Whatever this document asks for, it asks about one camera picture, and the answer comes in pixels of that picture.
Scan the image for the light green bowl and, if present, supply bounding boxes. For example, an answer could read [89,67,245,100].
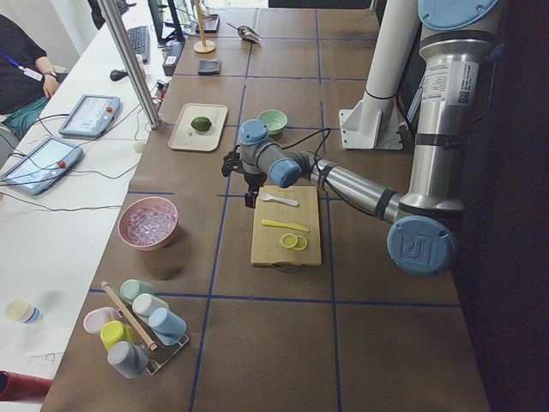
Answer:
[257,109,288,136]

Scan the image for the bamboo cutting board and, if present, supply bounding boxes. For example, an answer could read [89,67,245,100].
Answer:
[250,185,322,267]

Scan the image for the lemon slice upper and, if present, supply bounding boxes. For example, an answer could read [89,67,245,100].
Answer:
[280,233,299,249]

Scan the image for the green cup on rack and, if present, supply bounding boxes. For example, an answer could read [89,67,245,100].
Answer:
[119,279,156,304]

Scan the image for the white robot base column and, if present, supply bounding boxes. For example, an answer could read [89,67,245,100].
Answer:
[339,0,419,150]

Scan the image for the lemon slice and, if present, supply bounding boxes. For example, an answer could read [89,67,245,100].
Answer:
[280,233,299,249]
[293,235,308,251]

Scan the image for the black computer mouse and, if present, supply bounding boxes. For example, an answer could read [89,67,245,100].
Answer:
[109,70,128,82]

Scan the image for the yellow plastic knife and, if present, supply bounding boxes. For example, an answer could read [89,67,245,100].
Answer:
[261,219,310,233]

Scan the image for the red object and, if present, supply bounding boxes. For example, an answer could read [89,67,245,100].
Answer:
[1,371,53,403]

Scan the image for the teach pendant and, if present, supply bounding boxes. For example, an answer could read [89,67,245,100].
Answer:
[1,137,84,196]
[59,94,121,140]

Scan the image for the lemon slice lower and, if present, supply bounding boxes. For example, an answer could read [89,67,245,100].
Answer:
[293,235,308,251]

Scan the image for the green lime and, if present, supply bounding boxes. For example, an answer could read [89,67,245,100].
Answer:
[190,116,212,132]

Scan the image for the cup rack with wooden rod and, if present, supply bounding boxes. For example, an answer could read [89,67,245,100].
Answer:
[101,282,190,377]

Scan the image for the clear ice cubes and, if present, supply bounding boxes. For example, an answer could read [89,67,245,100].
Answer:
[125,205,177,245]

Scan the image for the pink bowl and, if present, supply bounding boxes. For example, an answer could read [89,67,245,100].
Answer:
[118,197,178,251]

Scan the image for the teach pendant near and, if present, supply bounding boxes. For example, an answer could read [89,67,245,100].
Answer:
[1,137,84,196]

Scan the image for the wooden mug tree stand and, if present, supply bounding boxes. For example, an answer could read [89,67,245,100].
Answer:
[193,1,216,54]

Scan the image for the white rabbit tray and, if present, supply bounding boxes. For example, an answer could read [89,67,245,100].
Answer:
[168,103,228,152]

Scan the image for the black box with label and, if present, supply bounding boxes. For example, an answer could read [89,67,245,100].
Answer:
[161,41,184,76]

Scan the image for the aluminium frame post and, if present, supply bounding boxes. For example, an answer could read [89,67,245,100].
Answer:
[98,0,160,130]

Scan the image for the metal scoop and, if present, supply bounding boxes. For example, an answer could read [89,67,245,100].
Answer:
[226,21,261,44]

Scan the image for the teach pendant far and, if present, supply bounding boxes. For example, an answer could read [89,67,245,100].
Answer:
[59,94,121,140]

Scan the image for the black keyboard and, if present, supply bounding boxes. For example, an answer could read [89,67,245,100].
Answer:
[126,26,150,64]

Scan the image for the paper cup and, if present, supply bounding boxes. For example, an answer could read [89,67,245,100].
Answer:
[4,300,42,324]

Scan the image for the grey cup on rack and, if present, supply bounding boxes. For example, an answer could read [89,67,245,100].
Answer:
[107,341,149,379]

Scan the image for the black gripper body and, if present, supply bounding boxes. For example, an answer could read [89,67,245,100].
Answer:
[242,167,266,194]

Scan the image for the seated person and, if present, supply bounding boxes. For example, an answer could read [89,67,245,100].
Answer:
[1,15,59,138]

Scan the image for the pink cup on rack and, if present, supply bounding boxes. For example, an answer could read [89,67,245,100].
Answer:
[82,306,118,334]

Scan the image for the blue cup on rack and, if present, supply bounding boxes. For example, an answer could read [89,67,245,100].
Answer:
[148,307,187,346]

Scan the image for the white plastic spoon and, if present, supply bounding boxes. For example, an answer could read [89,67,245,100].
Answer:
[258,192,299,207]

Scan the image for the yellow cup on rack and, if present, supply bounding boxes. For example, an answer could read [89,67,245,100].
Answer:
[100,320,136,351]

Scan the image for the white cup on rack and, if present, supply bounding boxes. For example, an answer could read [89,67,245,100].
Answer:
[132,293,169,321]

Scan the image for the grey folded cloth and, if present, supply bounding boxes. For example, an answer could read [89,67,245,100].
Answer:
[197,59,221,76]

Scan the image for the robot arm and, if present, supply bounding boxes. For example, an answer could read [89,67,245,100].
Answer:
[222,1,508,276]

